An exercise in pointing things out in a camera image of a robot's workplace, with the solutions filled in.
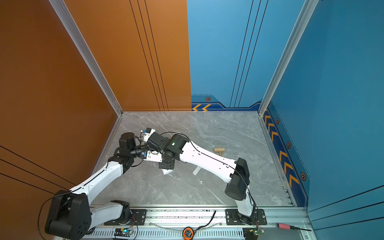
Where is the white remote with QR label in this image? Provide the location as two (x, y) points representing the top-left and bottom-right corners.
(162, 169), (174, 175)

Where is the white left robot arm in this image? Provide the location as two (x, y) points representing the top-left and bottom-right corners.
(44, 132), (149, 240)

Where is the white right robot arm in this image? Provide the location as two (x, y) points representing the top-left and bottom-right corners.
(143, 128), (257, 225)

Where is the wooden mallet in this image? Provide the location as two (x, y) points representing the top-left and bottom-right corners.
(214, 148), (226, 156)

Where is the green circuit board left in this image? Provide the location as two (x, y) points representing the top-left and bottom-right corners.
(113, 228), (135, 240)

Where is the circuit board right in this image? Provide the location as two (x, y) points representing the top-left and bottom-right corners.
(243, 228), (265, 240)

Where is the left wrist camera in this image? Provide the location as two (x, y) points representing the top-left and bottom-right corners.
(140, 128), (156, 143)

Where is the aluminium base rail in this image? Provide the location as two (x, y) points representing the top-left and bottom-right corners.
(84, 206), (317, 240)

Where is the aluminium corner post left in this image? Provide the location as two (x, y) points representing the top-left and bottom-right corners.
(49, 0), (124, 117)

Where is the aluminium corner post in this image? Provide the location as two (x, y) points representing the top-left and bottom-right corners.
(258, 0), (319, 117)
(49, 0), (124, 117)

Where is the pink handled screwdriver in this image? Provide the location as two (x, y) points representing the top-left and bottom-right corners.
(277, 223), (311, 232)

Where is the aluminium corner post right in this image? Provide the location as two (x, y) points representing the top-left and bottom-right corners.
(258, 0), (319, 117)

